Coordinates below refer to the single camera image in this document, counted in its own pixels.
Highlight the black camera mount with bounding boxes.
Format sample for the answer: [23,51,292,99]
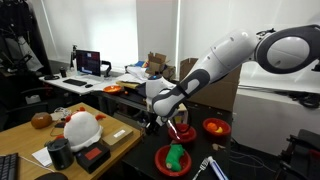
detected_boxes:
[311,59,320,73]

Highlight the orange fruit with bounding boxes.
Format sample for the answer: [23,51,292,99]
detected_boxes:
[206,121,219,132]

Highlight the black mug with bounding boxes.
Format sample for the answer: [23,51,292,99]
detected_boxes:
[46,137,75,171]

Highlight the white plush chicken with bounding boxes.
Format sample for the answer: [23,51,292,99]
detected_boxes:
[62,106,107,153]

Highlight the small open cardboard box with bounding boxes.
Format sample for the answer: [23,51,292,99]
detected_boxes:
[146,51,177,82]

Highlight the white desk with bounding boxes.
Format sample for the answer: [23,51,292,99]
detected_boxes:
[38,73,118,97]

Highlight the black cable bundle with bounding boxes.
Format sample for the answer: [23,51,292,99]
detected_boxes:
[287,90,320,110]

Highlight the red bowl with fruit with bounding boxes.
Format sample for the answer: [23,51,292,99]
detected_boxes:
[202,117,232,137]

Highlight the black office chair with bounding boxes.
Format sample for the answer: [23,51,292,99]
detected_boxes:
[0,66,52,132]

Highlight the white paper sheet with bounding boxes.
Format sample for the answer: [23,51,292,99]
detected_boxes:
[31,146,53,168]

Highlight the computer monitor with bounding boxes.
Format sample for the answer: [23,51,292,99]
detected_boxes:
[75,49,102,77]

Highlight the white plastic utensil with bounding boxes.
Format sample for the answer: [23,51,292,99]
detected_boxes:
[166,119,182,140]

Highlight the dark blue bin lid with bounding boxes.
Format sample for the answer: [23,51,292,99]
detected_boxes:
[135,80,150,101]

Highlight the green plush toy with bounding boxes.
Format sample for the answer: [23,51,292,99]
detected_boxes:
[165,143,186,173]

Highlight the flat cardboard box white label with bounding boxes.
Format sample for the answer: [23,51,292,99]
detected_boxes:
[101,125,135,151]

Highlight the white paper pile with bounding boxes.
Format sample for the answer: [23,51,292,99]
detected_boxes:
[125,65,155,85]

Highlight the black box with red label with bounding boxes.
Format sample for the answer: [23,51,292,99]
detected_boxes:
[75,141,111,175]

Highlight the red bowl with green toy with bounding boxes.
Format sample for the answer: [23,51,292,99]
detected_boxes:
[154,144,193,177]

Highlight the black equipment frame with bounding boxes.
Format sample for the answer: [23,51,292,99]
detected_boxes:
[275,128,320,180]

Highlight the wooden desk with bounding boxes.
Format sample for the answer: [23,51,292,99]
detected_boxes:
[0,102,146,180]

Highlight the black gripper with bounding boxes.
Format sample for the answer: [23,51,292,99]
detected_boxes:
[145,112,166,136]

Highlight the brown ball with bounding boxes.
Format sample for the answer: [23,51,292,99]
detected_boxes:
[30,111,54,130]

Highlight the large open cardboard box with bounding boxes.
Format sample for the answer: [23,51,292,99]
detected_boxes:
[179,57,243,113]

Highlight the white plastic fork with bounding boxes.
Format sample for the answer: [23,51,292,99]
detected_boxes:
[191,156,210,180]

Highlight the black cup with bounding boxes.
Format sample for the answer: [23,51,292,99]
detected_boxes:
[59,66,68,79]

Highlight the black desktop keyboard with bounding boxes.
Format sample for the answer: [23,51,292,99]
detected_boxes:
[62,78,88,87]

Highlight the small brown scrap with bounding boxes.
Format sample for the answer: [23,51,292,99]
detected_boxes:
[211,142,226,151]

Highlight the blue white toothpaste tube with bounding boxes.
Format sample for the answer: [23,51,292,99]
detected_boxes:
[206,155,230,180]

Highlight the hanging dark coats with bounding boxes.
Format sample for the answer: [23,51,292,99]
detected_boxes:
[0,0,52,76]

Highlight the black round pad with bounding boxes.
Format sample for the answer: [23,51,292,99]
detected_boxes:
[34,171,69,180]

